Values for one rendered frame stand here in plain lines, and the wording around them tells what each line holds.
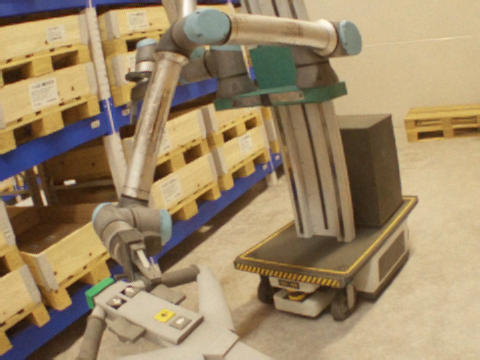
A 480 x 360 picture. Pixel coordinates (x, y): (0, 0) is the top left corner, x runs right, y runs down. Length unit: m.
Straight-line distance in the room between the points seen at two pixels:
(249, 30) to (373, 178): 1.08
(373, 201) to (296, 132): 0.51
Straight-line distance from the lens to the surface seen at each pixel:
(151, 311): 0.79
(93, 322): 0.79
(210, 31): 1.21
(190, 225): 3.26
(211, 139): 3.52
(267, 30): 1.35
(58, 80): 2.41
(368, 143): 2.06
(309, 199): 2.23
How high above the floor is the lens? 1.23
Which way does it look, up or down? 14 degrees down
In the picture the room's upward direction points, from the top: 14 degrees counter-clockwise
